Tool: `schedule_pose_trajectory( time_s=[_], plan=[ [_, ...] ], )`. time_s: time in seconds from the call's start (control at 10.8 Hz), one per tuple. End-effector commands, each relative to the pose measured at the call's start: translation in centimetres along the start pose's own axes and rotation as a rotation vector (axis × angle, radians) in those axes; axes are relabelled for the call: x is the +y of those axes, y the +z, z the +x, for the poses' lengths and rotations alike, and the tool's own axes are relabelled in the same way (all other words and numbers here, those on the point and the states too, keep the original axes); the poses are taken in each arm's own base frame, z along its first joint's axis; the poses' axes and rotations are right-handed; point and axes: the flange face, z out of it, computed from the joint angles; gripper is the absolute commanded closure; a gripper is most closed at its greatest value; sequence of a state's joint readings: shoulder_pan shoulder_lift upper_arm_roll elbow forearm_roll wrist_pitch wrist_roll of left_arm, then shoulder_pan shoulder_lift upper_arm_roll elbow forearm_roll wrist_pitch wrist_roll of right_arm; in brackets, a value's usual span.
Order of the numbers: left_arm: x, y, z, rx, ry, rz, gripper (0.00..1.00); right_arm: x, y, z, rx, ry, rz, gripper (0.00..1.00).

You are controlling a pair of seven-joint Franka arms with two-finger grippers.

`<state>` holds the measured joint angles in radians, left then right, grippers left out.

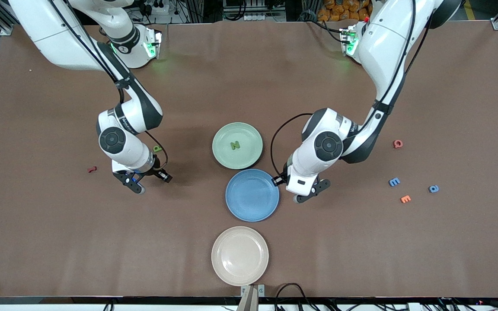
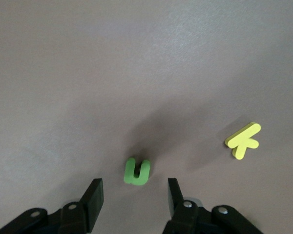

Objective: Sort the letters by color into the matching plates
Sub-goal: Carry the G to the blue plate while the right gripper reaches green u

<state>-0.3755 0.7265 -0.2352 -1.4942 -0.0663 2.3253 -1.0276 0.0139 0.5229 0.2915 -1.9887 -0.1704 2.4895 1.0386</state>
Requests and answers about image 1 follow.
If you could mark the green foam letter N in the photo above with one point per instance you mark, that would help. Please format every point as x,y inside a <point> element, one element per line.
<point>235,145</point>

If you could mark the pile of orange items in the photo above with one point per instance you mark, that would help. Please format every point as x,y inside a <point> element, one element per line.
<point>344,11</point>

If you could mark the blue foam letter E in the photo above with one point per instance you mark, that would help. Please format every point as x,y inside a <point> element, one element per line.
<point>394,182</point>

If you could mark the beige plate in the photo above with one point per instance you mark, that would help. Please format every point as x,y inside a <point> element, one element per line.
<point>240,255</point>

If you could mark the metal table edge bracket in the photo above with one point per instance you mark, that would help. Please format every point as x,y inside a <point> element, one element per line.
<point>261,290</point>

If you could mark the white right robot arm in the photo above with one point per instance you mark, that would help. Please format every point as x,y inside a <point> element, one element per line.
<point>59,34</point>

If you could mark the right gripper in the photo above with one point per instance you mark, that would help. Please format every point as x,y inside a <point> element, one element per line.
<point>156,169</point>

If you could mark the orange foam letter E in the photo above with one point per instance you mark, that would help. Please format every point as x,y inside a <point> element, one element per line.
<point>405,198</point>

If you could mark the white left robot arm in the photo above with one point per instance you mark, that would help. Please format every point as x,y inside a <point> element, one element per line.
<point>387,43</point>

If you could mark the blue foam letter a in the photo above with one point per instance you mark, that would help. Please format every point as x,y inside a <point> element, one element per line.
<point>434,188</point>

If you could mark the light green plate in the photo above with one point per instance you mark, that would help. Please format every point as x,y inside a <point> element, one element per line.
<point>249,157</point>

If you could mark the blue plate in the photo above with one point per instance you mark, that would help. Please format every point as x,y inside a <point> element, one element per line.
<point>252,195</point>

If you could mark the pink foam letter Q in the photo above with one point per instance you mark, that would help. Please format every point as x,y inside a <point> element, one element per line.
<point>396,144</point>

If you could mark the power strip with plugs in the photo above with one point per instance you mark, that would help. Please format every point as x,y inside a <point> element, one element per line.
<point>158,8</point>

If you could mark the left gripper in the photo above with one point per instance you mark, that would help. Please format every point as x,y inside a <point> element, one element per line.
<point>280,180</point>

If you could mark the white power strip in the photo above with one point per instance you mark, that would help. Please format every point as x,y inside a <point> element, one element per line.
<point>257,17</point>

